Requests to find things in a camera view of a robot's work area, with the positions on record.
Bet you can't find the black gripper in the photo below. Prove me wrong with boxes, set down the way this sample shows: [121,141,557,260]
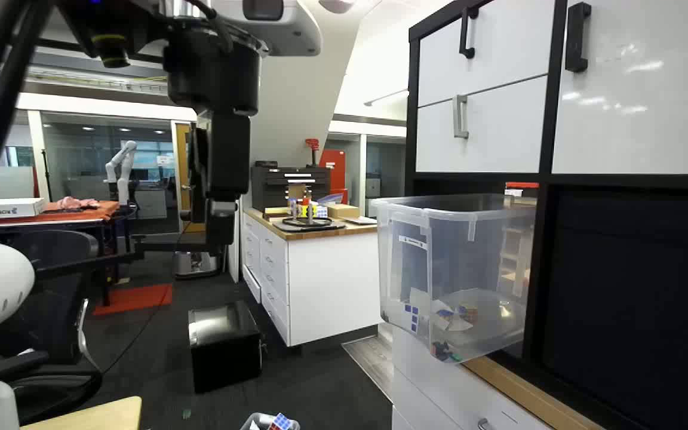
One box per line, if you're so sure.
[163,29,262,251]

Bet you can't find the white counter cabinet wood top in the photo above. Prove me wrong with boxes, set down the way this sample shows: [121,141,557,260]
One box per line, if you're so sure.
[342,322,605,430]

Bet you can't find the black machine on island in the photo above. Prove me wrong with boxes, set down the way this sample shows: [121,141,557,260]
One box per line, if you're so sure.
[247,161,331,216]

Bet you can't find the small colourful items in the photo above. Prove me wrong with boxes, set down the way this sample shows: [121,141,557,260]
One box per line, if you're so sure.
[286,187,320,224]

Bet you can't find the flat white box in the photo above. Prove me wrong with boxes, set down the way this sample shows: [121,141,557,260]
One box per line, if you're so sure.
[0,196,47,223]

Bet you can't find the clear plastic storage box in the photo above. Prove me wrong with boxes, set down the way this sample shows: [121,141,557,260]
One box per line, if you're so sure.
[367,192,539,365]

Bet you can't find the red table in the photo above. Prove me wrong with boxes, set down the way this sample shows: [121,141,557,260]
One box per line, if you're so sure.
[0,199,123,306]

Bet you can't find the white card with dark squares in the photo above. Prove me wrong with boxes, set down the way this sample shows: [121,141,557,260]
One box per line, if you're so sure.
[400,301,427,336]

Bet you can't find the white island cabinet wood top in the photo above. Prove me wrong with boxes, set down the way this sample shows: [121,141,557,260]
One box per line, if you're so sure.
[235,205,385,351]

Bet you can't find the white cabinet door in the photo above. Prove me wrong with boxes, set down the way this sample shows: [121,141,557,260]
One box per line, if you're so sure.
[548,0,688,179]

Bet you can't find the white drawer with black handle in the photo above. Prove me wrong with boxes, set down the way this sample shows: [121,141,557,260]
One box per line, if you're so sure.
[416,0,558,110]

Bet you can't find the small cardboard box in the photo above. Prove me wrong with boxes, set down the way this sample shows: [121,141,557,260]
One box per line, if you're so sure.
[325,202,363,223]

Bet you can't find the light wood table corner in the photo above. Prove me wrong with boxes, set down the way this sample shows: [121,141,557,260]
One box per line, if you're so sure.
[18,395,146,430]

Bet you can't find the red wall cabinet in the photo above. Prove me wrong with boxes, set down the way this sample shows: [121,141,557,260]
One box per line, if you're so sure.
[318,147,351,205]

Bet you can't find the red floor mat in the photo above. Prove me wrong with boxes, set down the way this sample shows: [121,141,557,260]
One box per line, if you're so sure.
[87,279,176,321]

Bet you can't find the white drawer with silver handle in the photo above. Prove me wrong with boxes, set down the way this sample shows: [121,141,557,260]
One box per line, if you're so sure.
[413,78,548,177]

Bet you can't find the black cube ottoman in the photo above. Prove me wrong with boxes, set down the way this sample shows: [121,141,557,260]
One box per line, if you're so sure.
[184,300,267,398]

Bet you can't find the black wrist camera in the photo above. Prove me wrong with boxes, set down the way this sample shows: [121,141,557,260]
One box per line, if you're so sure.
[54,0,164,72]

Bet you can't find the black door handle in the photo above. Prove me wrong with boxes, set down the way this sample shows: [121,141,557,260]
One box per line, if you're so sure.
[564,0,594,78]

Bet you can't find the black drawer handle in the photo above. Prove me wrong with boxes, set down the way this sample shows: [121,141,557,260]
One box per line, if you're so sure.
[455,6,479,63]

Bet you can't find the black office chair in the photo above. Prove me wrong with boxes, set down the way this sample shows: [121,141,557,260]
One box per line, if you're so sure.
[0,228,123,426]

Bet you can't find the round grey tray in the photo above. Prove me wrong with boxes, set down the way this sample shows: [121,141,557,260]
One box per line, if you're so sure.
[269,216,348,236]

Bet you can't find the silver drawer handle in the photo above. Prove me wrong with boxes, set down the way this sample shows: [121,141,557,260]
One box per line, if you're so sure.
[450,94,472,143]

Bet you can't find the black shelf cabinet frame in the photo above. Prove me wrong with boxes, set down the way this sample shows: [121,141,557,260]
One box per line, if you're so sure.
[403,0,688,430]

